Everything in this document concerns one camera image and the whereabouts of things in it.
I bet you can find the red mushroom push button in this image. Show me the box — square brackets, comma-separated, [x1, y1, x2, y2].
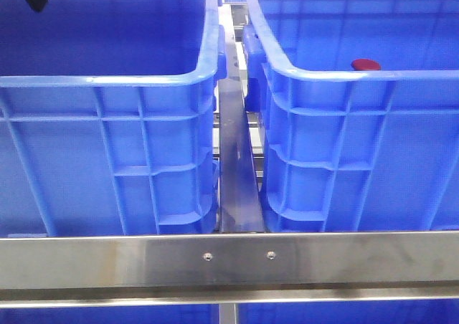
[351, 58, 382, 71]

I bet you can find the right blue plastic bin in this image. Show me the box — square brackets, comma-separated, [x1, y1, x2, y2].
[244, 0, 458, 232]

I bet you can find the stainless steel rack frame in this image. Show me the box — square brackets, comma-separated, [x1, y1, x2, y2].
[1, 4, 458, 323]

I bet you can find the blue plastic bin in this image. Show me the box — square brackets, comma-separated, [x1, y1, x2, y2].
[244, 0, 458, 232]
[1, 0, 226, 238]

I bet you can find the left blue plastic bin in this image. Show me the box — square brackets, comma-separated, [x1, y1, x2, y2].
[1, 0, 226, 238]

